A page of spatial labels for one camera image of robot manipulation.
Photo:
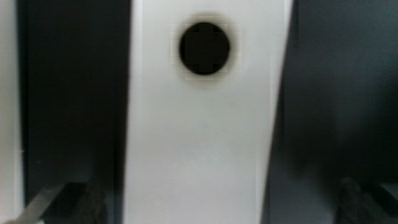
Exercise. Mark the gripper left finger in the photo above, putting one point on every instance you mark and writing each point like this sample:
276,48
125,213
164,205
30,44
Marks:
66,204

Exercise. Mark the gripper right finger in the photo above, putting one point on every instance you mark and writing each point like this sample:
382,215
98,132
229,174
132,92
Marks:
368,203

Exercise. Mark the white chair back frame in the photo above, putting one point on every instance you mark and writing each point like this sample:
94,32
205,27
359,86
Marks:
205,67

